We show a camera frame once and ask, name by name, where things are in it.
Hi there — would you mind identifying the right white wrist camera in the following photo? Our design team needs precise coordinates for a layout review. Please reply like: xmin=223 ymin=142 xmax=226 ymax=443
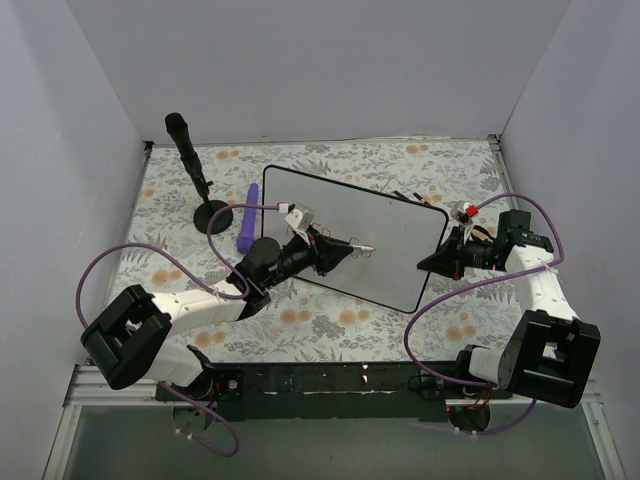
xmin=450 ymin=201 xmax=479 ymax=230

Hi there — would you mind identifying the black round microphone stand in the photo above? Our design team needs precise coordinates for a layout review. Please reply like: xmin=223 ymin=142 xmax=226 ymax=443
xmin=188 ymin=167 xmax=233 ymax=235

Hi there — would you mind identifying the purple microphone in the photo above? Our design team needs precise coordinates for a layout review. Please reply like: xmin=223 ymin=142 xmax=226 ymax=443
xmin=236 ymin=183 xmax=259 ymax=254

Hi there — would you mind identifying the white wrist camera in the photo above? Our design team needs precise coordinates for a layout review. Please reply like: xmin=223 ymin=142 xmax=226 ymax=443
xmin=450 ymin=201 xmax=479 ymax=230
xmin=277 ymin=202 xmax=314 ymax=234

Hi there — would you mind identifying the white whiteboard black frame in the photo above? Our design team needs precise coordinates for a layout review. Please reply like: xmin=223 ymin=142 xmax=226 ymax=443
xmin=262 ymin=165 xmax=448 ymax=313

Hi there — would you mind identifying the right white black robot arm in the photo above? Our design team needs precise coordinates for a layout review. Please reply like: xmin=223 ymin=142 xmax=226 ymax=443
xmin=417 ymin=209 xmax=601 ymax=408

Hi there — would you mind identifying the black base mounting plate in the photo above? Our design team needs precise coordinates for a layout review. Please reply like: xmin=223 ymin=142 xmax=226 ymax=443
xmin=176 ymin=362 xmax=484 ymax=422

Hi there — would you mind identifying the black microphone on stand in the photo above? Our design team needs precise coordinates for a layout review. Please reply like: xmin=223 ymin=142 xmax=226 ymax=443
xmin=165 ymin=112 xmax=202 ymax=176

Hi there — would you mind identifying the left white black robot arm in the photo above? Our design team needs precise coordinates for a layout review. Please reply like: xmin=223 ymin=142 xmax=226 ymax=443
xmin=80 ymin=228 xmax=356 ymax=400

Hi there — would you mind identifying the aluminium frame rail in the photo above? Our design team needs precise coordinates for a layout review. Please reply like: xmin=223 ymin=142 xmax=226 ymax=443
xmin=66 ymin=362 xmax=591 ymax=408

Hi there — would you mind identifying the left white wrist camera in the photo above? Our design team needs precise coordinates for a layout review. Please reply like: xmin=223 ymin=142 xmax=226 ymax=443
xmin=277 ymin=202 xmax=314 ymax=234

